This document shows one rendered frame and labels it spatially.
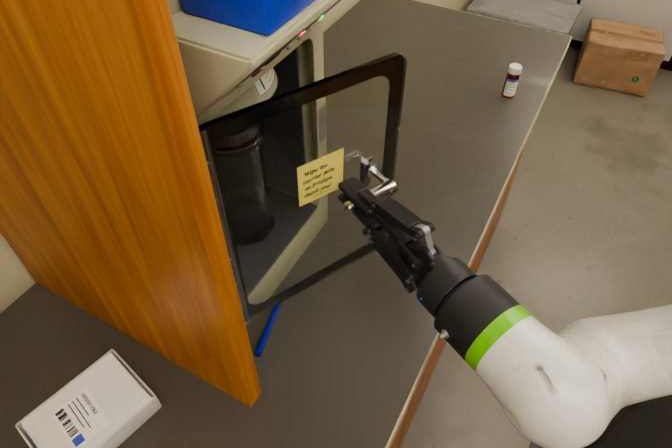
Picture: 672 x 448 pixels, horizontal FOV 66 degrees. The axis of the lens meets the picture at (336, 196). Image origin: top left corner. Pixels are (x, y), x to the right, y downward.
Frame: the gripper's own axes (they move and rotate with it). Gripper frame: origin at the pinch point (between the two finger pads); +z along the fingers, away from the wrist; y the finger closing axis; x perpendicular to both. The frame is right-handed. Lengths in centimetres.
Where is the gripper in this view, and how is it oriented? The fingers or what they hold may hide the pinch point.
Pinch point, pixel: (359, 200)
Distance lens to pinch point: 74.6
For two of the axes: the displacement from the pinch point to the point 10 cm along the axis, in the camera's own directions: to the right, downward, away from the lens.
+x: -8.2, 4.1, -4.0
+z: -5.7, -5.9, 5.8
